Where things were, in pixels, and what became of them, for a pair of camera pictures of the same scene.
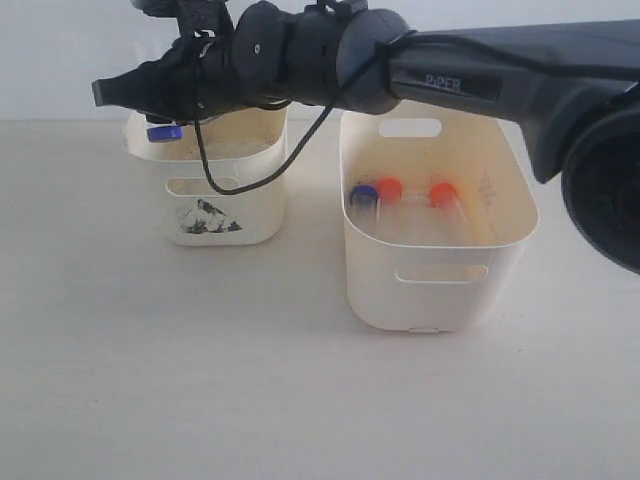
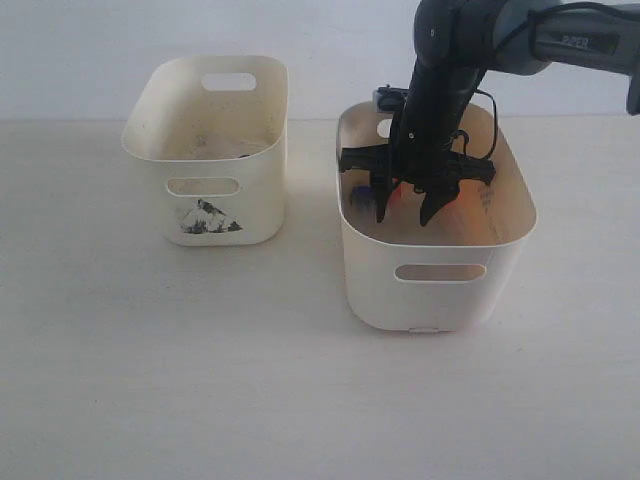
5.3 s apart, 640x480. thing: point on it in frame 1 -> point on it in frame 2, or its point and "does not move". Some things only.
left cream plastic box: (237, 147) does not move
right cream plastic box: (439, 210) does not move
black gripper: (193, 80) -> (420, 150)
